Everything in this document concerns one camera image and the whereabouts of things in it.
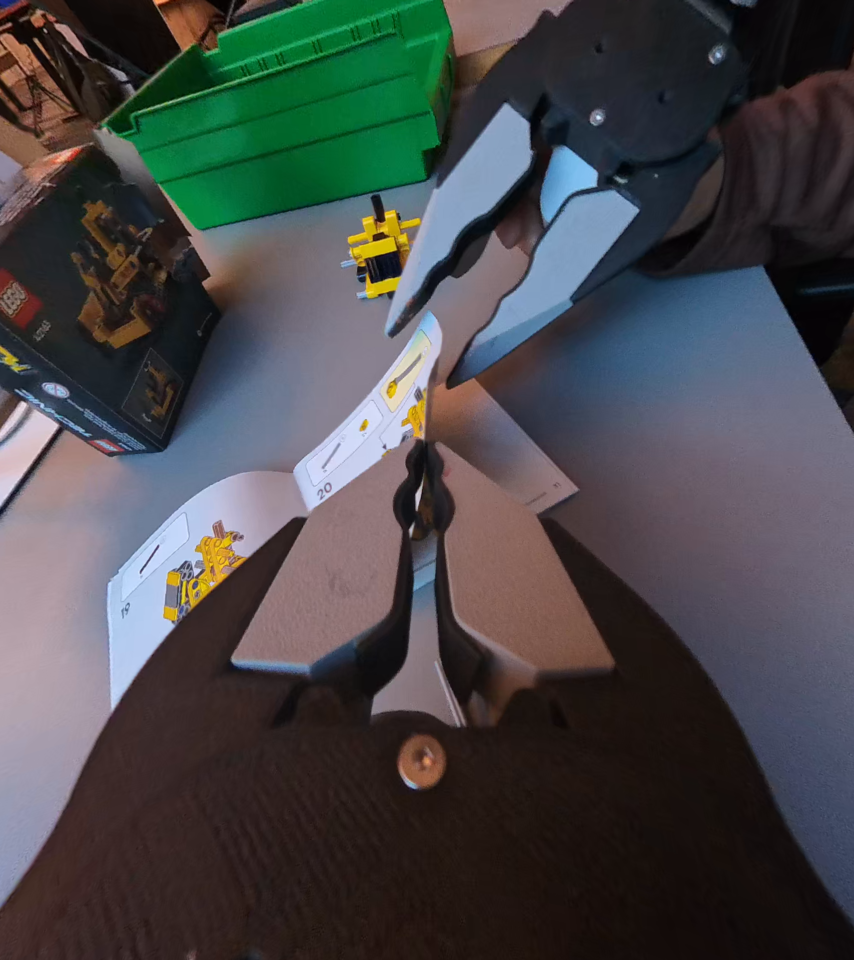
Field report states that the green plastic bin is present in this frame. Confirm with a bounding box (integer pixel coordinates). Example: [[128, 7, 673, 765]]
[[100, 0, 458, 230]]

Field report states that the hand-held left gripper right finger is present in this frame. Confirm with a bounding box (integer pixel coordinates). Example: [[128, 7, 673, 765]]
[[425, 441, 617, 729]]

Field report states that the person's right hand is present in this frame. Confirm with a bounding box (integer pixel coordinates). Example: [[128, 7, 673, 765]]
[[493, 196, 548, 258]]

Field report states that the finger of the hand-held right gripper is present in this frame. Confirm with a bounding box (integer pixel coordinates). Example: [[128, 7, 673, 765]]
[[445, 144, 641, 390], [384, 101, 539, 339]]

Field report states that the black lego set box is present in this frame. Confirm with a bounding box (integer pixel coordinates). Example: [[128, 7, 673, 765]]
[[0, 142, 221, 456]]

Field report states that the black tripod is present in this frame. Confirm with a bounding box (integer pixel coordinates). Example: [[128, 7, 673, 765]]
[[18, 15, 116, 125]]

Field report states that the lego instruction booklet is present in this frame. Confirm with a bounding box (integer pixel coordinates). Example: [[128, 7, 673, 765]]
[[106, 311, 581, 714]]

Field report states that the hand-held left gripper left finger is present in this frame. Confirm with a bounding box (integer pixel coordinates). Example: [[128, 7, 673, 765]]
[[230, 441, 419, 717]]

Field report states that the yellow black lego model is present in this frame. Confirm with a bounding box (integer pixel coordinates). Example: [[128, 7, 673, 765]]
[[340, 193, 422, 303]]

